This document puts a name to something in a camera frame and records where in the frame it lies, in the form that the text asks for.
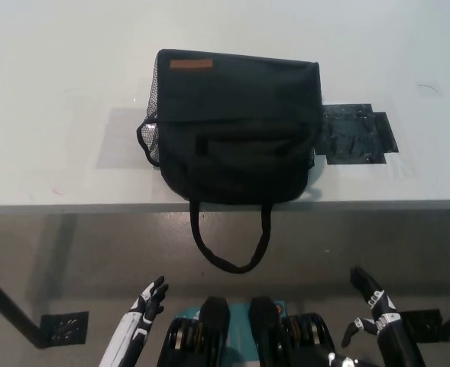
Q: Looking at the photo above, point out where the black soft travel bag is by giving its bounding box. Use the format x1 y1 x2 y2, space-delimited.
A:
135 48 322 275

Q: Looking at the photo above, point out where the large clear tape patch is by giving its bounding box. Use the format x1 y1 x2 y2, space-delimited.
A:
96 108 160 170

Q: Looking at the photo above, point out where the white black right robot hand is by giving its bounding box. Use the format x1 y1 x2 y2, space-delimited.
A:
341 265 428 367

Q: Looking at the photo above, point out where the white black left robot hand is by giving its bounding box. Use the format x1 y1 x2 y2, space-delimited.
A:
99 275 170 367

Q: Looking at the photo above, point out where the black tape patch on desk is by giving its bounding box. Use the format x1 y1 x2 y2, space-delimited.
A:
316 102 400 166

